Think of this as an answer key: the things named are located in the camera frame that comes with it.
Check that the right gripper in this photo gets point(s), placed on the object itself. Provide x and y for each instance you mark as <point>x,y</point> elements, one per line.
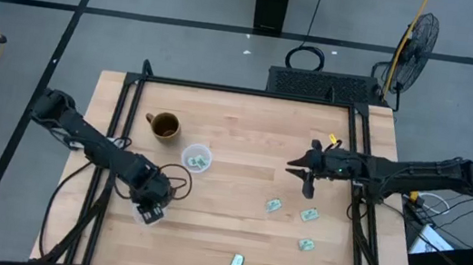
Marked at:
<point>328,165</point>

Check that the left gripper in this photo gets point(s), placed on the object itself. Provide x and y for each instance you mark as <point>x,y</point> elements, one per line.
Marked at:
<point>153,188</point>

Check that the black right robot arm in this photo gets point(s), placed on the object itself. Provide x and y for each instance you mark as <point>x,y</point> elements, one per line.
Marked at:
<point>418,175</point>

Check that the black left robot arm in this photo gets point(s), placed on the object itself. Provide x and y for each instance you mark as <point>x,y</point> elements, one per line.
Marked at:
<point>89,140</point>

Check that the clear plastic cup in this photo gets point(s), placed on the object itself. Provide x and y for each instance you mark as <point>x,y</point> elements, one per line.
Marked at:
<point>134,213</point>
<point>190,150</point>

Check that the black perforated computer case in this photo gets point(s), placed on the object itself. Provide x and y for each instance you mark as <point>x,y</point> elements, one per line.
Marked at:
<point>316,84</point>

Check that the brown ceramic mug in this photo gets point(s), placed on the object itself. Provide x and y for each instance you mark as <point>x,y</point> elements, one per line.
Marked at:
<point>165,123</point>

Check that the black floor fan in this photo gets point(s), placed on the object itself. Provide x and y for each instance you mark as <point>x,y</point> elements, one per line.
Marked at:
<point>417,46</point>

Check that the black round foot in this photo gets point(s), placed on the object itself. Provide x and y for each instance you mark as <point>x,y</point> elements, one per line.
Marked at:
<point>0,38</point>

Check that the black metal table frame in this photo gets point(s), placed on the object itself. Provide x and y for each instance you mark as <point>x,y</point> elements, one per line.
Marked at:
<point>242,90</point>

